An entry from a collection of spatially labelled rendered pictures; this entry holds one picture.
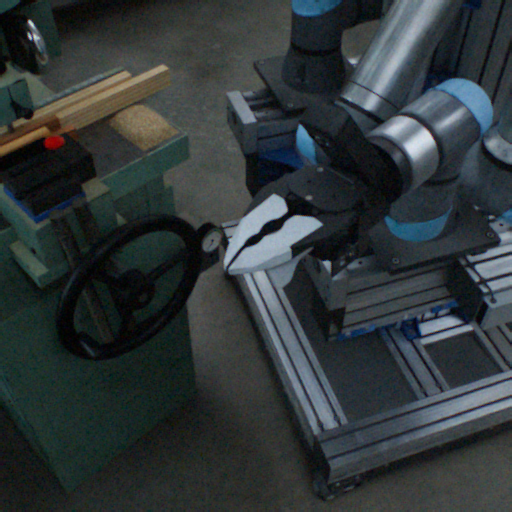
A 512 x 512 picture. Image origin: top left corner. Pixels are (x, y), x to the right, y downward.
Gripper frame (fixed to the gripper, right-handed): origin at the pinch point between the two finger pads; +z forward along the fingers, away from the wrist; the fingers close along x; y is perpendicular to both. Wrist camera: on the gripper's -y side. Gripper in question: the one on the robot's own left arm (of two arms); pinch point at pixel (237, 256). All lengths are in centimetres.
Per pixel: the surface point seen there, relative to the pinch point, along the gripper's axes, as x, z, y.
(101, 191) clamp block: 46, -9, 25
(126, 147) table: 59, -23, 30
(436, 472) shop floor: -1, -57, 125
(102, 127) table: 68, -23, 29
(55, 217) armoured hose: 44.1, -0.6, 23.2
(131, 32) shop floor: 245, -138, 111
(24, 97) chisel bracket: 65, -10, 16
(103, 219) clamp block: 45, -8, 30
